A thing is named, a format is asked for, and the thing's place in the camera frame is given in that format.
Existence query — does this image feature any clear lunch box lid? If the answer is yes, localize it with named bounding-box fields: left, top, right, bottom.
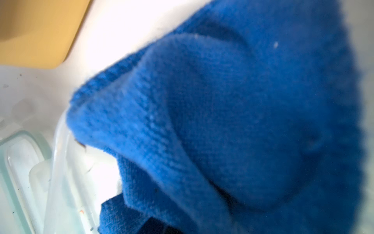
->
left=1, top=130, right=52, bottom=234

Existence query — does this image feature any blue cleaning cloth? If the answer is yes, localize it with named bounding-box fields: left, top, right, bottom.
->
left=67, top=1, right=364, bottom=234

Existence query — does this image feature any clear plastic lunch box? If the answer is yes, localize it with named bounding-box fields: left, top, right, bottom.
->
left=43, top=113, right=122, bottom=234

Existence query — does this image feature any yellow lunch box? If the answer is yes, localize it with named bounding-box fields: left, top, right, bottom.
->
left=1, top=0, right=91, bottom=69

